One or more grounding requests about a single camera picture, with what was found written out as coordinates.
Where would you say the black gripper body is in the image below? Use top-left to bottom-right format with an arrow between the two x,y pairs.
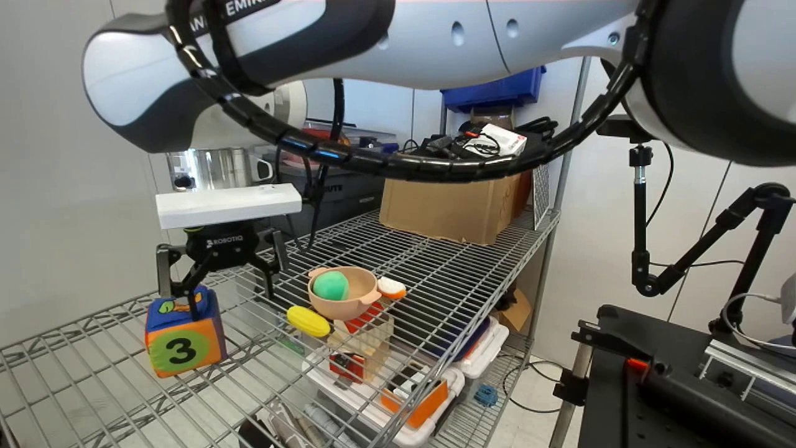
182,222 -> 265,270

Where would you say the colourful number plush cube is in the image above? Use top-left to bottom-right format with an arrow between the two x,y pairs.
141,283 -> 229,383

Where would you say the green ball toy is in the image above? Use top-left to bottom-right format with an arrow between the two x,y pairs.
310,268 -> 353,303

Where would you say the yellow corn toy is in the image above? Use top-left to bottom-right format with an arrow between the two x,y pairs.
284,303 -> 335,340

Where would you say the orange white plush toy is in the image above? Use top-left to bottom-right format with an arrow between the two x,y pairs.
372,275 -> 411,303

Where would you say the peach plastic bowl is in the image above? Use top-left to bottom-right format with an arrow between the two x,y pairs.
306,263 -> 384,322

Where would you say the red beige wooden block toy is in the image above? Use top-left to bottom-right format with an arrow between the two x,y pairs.
324,309 -> 398,387

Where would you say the clear lidded plastic container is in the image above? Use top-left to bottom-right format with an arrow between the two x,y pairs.
302,117 -> 402,161

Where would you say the brown cardboard box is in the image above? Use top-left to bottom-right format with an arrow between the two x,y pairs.
375,172 -> 531,248

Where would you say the white orange flat box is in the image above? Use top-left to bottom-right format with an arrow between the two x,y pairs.
306,360 -> 470,448

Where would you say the white plastic tray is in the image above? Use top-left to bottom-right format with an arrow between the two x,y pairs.
450,312 -> 511,380

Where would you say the cardboard scrap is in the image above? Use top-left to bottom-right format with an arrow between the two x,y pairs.
494,285 -> 535,336

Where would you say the small blue object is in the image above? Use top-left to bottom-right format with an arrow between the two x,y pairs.
472,383 -> 503,411

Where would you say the white black electronic device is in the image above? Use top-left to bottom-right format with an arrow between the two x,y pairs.
464,122 -> 530,161

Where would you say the blue plastic bin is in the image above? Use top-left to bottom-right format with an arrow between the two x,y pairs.
440,65 -> 550,115

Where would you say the black equipment cart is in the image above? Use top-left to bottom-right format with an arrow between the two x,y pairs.
552,300 -> 796,448

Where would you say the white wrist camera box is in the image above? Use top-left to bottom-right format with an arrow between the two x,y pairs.
153,182 -> 306,233

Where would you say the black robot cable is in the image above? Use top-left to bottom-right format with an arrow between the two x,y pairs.
164,0 -> 657,250

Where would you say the metal wire shelf rack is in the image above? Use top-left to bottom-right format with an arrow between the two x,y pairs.
0,56 -> 593,448

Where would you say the black cable bundle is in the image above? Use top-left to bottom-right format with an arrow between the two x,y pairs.
406,115 -> 562,164

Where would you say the black stereo camera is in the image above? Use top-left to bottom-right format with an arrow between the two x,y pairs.
593,112 -> 662,143

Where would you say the black articulated camera stand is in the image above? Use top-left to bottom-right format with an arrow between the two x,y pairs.
623,138 -> 796,339

